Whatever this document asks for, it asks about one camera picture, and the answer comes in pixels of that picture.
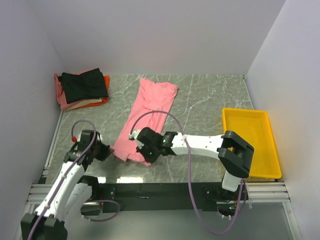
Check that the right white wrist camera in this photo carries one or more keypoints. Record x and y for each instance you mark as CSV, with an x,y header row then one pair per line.
x,y
134,134

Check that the cream folded t shirt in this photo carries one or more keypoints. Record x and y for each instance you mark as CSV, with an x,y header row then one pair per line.
x,y
85,102

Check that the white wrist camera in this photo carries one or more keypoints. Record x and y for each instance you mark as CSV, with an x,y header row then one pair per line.
x,y
74,139
134,134

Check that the salmon folded t shirt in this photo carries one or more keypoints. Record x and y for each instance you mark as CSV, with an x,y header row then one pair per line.
x,y
61,97

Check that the orange folded t shirt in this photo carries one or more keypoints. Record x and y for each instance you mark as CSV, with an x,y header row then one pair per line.
x,y
104,99

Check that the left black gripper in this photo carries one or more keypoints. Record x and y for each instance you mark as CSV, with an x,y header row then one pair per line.
x,y
106,150

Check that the black folded t shirt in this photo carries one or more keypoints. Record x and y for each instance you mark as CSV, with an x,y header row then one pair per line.
x,y
85,86

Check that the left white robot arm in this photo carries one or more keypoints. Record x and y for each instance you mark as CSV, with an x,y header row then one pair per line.
x,y
70,191

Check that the aluminium frame rail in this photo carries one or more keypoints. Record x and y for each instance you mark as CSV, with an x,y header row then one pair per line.
x,y
258,192

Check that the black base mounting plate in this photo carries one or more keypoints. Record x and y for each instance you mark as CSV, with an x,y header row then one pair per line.
x,y
208,196

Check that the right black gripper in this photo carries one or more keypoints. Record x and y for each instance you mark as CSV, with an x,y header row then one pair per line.
x,y
141,148

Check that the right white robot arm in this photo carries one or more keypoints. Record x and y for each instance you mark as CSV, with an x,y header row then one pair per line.
x,y
233,151

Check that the pink t shirt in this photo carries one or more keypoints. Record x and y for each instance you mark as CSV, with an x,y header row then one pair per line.
x,y
152,96

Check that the yellow plastic tray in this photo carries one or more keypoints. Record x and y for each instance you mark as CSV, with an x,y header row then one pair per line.
x,y
254,127

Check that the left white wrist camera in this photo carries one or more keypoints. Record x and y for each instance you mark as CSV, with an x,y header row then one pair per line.
x,y
74,139

